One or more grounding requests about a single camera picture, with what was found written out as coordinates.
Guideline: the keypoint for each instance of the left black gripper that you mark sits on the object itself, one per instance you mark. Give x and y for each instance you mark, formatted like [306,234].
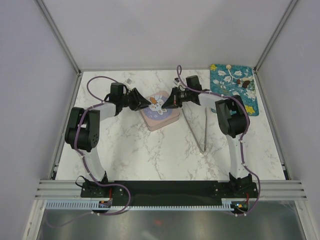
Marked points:
[139,101]

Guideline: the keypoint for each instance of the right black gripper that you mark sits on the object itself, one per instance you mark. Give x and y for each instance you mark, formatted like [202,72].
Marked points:
[173,101]

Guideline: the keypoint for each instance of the tin lid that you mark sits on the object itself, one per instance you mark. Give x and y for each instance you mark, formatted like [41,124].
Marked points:
[157,100]

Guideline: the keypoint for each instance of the metal tongs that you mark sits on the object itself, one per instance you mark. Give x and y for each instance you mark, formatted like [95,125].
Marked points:
[197,123]

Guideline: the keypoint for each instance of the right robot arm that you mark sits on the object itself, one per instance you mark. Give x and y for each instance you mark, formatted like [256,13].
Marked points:
[232,119]

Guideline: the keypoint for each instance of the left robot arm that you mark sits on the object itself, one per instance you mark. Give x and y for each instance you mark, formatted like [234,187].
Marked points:
[83,127]

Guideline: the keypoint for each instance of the pink chocolate tin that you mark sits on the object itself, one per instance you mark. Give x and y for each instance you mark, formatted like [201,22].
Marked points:
[156,121]

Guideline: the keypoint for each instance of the blue floral tray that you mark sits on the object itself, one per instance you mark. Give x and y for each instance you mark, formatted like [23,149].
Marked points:
[238,80]

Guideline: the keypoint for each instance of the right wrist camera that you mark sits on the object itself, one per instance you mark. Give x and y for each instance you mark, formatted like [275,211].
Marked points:
[176,81]

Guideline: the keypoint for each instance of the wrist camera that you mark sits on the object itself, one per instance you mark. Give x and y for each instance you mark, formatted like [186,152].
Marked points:
[128,82]
[176,81]

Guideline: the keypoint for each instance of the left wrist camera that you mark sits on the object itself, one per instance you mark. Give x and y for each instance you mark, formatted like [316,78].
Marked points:
[128,82]

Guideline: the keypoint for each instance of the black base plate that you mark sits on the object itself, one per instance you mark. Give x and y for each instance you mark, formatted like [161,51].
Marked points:
[168,193]

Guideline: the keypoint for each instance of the white cable duct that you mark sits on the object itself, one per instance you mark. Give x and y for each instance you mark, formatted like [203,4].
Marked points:
[97,205]

